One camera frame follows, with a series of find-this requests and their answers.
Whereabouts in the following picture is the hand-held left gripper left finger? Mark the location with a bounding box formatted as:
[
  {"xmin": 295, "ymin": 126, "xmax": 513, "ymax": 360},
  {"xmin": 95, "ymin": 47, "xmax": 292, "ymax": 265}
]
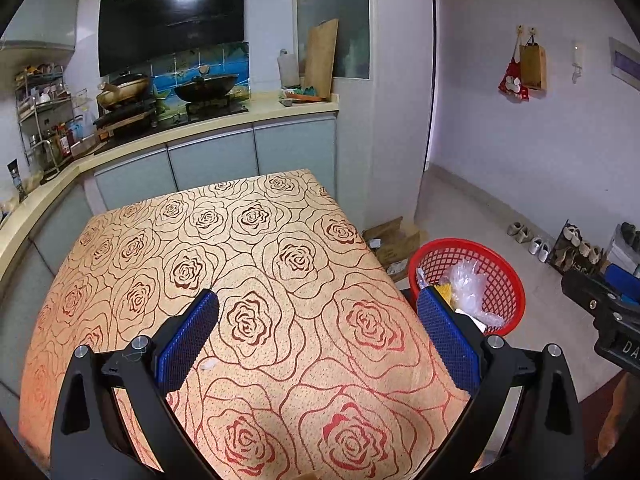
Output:
[{"xmin": 47, "ymin": 287, "xmax": 221, "ymax": 480}]

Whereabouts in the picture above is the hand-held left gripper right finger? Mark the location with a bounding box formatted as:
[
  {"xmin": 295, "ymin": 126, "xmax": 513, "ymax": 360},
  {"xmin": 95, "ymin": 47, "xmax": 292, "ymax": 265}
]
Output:
[{"xmin": 415, "ymin": 285, "xmax": 586, "ymax": 480}]

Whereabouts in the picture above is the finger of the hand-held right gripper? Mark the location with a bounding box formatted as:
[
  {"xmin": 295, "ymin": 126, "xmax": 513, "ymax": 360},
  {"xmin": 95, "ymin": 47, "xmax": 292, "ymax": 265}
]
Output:
[{"xmin": 560, "ymin": 266, "xmax": 622, "ymax": 319}]

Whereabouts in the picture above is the clear plastic bag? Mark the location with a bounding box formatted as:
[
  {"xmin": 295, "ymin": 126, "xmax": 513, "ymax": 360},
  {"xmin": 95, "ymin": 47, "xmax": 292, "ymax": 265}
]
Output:
[{"xmin": 447, "ymin": 261, "xmax": 506, "ymax": 331}]

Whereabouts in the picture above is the red plastic basket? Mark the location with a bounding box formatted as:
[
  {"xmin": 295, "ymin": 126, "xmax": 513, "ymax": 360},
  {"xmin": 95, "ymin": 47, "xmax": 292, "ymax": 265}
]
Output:
[{"xmin": 407, "ymin": 239, "xmax": 527, "ymax": 338}]

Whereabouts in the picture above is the person's right forearm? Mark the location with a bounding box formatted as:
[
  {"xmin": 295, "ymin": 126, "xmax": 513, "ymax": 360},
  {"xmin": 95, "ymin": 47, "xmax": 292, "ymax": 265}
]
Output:
[{"xmin": 597, "ymin": 372, "xmax": 640, "ymax": 466}]

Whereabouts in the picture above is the blue box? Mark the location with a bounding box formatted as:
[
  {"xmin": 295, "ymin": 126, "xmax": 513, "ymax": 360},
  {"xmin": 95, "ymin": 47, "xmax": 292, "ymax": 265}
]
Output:
[{"xmin": 604, "ymin": 264, "xmax": 640, "ymax": 306}]

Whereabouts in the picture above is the dark shoe rack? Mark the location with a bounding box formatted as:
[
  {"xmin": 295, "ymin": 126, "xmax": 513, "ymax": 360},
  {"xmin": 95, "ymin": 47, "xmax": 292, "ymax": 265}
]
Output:
[{"xmin": 545, "ymin": 219, "xmax": 608, "ymax": 276}]

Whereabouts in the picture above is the group of assorted shoes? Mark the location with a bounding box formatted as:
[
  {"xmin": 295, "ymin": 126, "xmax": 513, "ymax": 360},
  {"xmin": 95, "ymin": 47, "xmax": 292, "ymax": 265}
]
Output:
[{"xmin": 550, "ymin": 225, "xmax": 606, "ymax": 273}]

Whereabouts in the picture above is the white storage box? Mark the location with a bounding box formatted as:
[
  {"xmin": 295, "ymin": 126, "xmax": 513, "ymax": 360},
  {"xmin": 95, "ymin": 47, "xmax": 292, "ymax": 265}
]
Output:
[{"xmin": 607, "ymin": 222, "xmax": 640, "ymax": 276}]

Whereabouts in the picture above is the cardboard box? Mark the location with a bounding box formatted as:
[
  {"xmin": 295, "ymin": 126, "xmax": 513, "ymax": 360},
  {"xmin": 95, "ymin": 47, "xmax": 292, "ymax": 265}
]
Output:
[{"xmin": 361, "ymin": 216, "xmax": 430, "ymax": 283}]

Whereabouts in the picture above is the rose-patterned tablecloth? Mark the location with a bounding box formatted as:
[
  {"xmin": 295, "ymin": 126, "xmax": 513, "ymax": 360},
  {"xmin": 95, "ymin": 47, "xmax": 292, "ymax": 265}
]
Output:
[{"xmin": 17, "ymin": 169, "xmax": 473, "ymax": 480}]

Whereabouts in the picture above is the red hanging bag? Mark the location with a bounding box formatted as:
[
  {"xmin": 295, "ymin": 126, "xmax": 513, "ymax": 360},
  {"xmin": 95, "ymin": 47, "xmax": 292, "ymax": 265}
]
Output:
[{"xmin": 498, "ymin": 35, "xmax": 530, "ymax": 103}]

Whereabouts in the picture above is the black cooktop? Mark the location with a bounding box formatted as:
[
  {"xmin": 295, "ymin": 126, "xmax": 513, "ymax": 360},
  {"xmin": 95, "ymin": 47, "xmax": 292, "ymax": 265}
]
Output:
[{"xmin": 94, "ymin": 100, "xmax": 251, "ymax": 131}]

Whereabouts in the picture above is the brown paper bag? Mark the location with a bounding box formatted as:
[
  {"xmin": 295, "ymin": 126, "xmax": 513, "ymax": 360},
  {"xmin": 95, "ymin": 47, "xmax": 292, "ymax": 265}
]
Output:
[{"xmin": 519, "ymin": 35, "xmax": 547, "ymax": 92}]

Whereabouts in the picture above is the red sauce bottle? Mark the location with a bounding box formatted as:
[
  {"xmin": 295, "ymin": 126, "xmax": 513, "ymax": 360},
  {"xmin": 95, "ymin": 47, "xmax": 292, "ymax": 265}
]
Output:
[{"xmin": 55, "ymin": 122, "xmax": 76, "ymax": 158}]

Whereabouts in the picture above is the dark seasoning packet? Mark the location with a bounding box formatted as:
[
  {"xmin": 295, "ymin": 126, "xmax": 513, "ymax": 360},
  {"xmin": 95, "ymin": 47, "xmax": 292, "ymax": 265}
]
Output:
[{"xmin": 6, "ymin": 159, "xmax": 27, "ymax": 204}]

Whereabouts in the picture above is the black wok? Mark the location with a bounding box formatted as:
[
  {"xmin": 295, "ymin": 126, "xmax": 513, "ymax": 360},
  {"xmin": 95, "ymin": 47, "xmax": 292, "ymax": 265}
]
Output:
[{"xmin": 172, "ymin": 72, "xmax": 240, "ymax": 103}]

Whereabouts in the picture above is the golden frying pan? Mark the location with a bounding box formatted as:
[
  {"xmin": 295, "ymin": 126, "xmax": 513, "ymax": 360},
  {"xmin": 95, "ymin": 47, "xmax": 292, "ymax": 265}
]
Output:
[{"xmin": 96, "ymin": 74, "xmax": 151, "ymax": 111}]

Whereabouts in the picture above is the orange and green utensil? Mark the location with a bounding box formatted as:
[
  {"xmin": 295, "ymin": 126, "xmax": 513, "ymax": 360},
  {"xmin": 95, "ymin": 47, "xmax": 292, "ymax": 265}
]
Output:
[{"xmin": 282, "ymin": 87, "xmax": 321, "ymax": 104}]

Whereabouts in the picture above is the dark brown door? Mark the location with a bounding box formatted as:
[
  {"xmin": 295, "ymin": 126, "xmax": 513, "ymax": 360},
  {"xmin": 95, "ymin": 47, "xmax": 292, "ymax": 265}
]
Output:
[{"xmin": 425, "ymin": 0, "xmax": 439, "ymax": 173}]

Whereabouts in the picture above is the metal spice rack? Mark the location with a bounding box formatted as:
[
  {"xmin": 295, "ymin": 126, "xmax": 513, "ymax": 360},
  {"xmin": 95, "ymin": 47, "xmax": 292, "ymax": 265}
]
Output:
[{"xmin": 15, "ymin": 62, "xmax": 98, "ymax": 161}]

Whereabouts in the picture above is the white plastic jug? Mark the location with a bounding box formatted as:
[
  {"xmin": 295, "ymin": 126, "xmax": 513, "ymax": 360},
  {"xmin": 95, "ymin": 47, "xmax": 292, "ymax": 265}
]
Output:
[{"xmin": 277, "ymin": 49, "xmax": 301, "ymax": 88}]

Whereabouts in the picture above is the wooden cutting board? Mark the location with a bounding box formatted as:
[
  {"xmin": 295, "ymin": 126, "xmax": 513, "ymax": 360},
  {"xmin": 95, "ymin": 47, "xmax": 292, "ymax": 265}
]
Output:
[{"xmin": 302, "ymin": 18, "xmax": 340, "ymax": 100}]

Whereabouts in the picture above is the black range hood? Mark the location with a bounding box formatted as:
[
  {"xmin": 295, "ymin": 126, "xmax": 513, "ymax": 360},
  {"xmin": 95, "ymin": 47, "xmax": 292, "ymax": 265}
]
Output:
[{"xmin": 97, "ymin": 0, "xmax": 246, "ymax": 78}]

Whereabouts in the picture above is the frosted glass window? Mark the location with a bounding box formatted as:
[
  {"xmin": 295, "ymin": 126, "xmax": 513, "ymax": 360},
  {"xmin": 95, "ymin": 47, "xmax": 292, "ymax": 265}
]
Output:
[{"xmin": 295, "ymin": 0, "xmax": 371, "ymax": 80}]

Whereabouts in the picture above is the framed wall picture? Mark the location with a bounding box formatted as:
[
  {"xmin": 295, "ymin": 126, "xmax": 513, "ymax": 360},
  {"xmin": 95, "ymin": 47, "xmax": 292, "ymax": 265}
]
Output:
[{"xmin": 607, "ymin": 36, "xmax": 640, "ymax": 86}]

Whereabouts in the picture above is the grey wall cabinet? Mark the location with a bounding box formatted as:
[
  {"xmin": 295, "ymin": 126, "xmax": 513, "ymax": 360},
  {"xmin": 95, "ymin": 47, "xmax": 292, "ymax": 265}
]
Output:
[{"xmin": 0, "ymin": 0, "xmax": 83, "ymax": 53}]

